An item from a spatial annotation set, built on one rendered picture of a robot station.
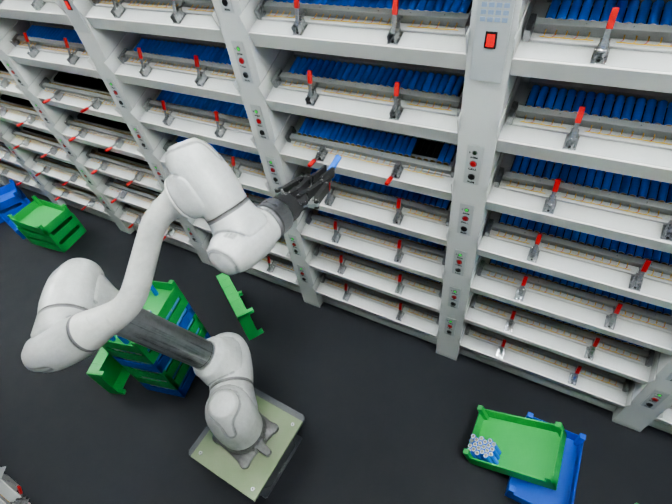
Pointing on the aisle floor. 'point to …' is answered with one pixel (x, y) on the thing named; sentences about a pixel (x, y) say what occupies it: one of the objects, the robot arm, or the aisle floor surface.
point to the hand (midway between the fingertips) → (323, 175)
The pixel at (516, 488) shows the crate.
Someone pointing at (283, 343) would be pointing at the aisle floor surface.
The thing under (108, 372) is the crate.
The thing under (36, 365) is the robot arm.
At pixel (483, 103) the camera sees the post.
